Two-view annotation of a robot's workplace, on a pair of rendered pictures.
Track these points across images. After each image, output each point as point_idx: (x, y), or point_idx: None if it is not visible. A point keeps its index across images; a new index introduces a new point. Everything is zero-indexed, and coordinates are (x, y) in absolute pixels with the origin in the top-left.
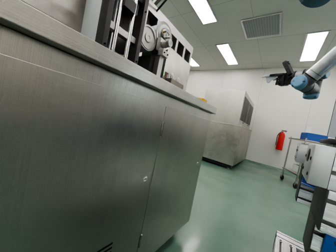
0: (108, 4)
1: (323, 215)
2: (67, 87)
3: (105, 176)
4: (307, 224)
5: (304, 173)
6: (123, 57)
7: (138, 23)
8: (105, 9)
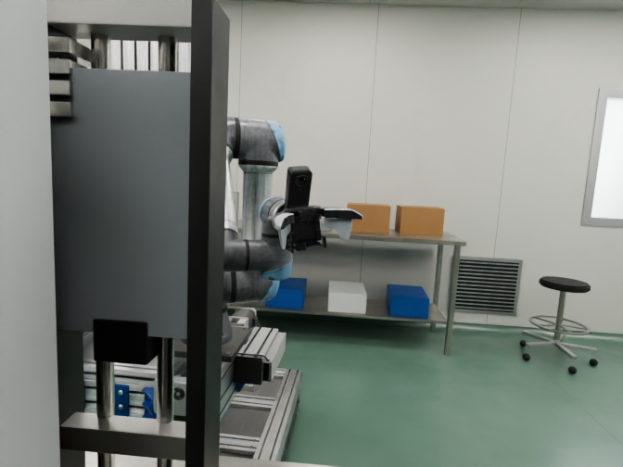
0: (220, 385)
1: None
2: None
3: None
4: None
5: (175, 411)
6: (264, 460)
7: (70, 353)
8: (215, 407)
